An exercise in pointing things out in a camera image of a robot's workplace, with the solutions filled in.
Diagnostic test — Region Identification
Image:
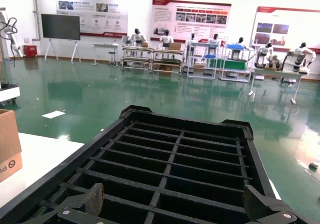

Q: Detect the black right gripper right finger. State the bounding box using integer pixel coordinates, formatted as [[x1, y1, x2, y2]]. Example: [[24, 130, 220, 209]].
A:
[[243, 185, 298, 224]]

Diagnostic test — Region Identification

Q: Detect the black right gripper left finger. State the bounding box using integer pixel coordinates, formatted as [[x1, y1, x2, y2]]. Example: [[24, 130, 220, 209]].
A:
[[22, 183, 106, 224]]

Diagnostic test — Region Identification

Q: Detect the black slotted container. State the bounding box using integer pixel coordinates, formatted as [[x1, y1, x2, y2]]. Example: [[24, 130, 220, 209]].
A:
[[0, 105, 283, 224]]

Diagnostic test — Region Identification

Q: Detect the open brown cardboard box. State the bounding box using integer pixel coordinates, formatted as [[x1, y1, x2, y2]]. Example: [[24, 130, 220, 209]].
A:
[[0, 109, 24, 184]]

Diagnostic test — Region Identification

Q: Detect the long white table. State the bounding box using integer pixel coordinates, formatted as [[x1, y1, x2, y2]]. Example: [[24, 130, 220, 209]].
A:
[[248, 68, 311, 105]]

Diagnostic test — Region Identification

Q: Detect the white metal shelf unit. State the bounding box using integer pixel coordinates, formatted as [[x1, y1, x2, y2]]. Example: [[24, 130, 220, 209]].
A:
[[218, 36, 254, 83], [186, 41, 221, 80]]

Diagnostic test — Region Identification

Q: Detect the green panel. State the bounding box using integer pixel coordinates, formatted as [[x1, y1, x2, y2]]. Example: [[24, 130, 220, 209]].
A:
[[216, 58, 247, 70]]

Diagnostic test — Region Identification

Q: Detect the black round stool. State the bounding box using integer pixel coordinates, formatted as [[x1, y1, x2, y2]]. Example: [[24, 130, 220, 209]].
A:
[[108, 51, 120, 66]]

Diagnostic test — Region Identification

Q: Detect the white black humanoid robot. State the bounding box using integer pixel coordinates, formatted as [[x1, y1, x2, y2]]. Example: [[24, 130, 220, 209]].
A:
[[207, 33, 222, 57], [128, 28, 149, 47], [234, 37, 249, 50], [159, 30, 175, 49], [254, 42, 275, 69], [282, 42, 317, 74], [185, 33, 199, 60]]

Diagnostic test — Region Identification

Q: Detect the small white desk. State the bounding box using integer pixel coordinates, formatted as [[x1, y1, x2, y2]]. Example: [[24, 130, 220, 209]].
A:
[[91, 43, 120, 67]]

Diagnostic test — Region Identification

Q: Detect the white tube workbench rack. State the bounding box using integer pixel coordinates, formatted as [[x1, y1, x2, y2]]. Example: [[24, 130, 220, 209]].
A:
[[121, 46, 154, 73], [151, 48, 185, 76]]

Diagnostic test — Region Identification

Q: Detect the black display on white stand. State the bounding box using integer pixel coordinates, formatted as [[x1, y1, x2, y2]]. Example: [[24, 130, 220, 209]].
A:
[[41, 13, 82, 64]]

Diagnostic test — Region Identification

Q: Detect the info board with grey icons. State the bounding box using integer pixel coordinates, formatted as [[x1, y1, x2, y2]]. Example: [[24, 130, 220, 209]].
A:
[[55, 0, 129, 37]]

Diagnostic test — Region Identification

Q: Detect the info board with dark photos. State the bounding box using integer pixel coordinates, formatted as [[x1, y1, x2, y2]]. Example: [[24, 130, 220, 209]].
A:
[[251, 6, 320, 52]]

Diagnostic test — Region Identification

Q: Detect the info board with photo row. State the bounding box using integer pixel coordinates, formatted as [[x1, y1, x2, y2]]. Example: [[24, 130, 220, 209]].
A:
[[150, 0, 232, 44]]

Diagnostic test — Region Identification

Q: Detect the red wall box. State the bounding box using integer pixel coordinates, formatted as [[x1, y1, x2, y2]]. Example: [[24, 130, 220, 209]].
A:
[[23, 45, 38, 58]]

